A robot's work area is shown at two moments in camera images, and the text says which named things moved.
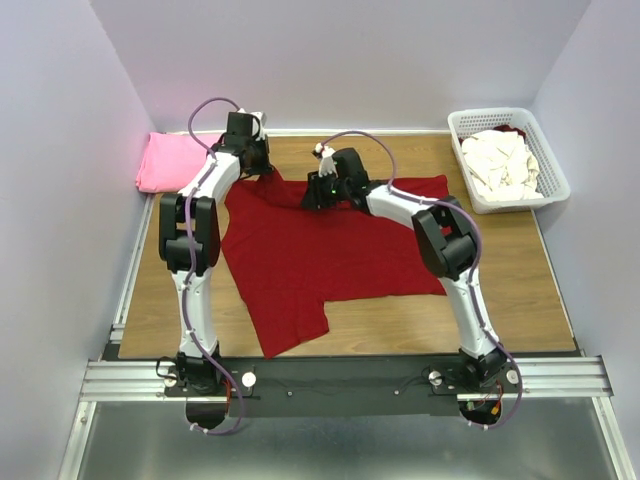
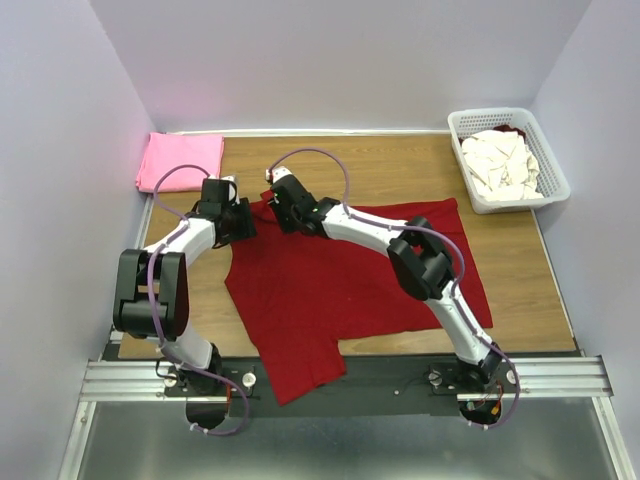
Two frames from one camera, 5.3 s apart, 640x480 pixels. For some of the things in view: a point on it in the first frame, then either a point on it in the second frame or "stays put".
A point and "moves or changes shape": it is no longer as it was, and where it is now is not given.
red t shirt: (290, 259) moves or changes shape
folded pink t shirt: (168, 159) stays put
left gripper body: (259, 162) -> (240, 224)
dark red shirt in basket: (508, 128) stays put
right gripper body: (325, 191) -> (288, 219)
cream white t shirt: (501, 166) stays put
